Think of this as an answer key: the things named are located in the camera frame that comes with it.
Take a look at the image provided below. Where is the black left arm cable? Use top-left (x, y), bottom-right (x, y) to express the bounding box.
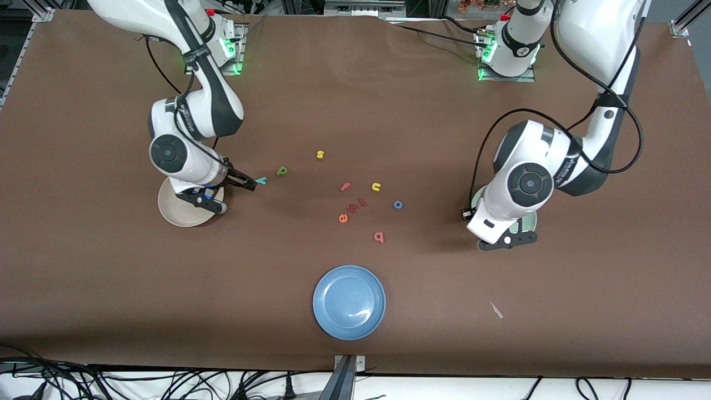
top-left (469, 0), bottom-right (645, 214)

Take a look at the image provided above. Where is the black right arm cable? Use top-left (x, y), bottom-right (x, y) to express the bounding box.
top-left (144, 36), bottom-right (223, 167)

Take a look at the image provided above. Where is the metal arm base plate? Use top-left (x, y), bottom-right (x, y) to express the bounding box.
top-left (477, 31), bottom-right (537, 83)
top-left (214, 22), bottom-right (247, 76)

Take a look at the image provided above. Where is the aluminium frame rail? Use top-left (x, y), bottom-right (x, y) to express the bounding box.
top-left (671, 0), bottom-right (711, 38)
top-left (0, 7), bottom-right (56, 112)

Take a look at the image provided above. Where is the light green plate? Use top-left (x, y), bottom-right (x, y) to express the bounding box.
top-left (470, 186), bottom-right (538, 237)

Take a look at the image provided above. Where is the beige brown plate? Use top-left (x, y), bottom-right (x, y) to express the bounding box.
top-left (157, 178), bottom-right (224, 228)

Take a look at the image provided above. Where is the orange decoration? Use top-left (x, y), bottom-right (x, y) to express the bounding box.
top-left (458, 0), bottom-right (514, 13)

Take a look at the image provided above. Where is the blue plate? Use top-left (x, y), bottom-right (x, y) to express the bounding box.
top-left (312, 264), bottom-right (387, 341)

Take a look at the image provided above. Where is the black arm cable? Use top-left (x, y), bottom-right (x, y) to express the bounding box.
top-left (144, 36), bottom-right (223, 167)
top-left (469, 0), bottom-right (645, 214)

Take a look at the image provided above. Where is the black base power cable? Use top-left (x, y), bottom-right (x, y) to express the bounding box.
top-left (387, 16), bottom-right (492, 48)

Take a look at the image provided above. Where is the aluminium frame device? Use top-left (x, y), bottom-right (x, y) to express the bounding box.
top-left (324, 0), bottom-right (407, 17)

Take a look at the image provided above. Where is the brown table cover mat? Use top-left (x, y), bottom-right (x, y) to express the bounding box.
top-left (0, 10), bottom-right (711, 378)

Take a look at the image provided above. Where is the grey metal camera post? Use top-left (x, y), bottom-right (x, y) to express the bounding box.
top-left (319, 354), bottom-right (366, 400)

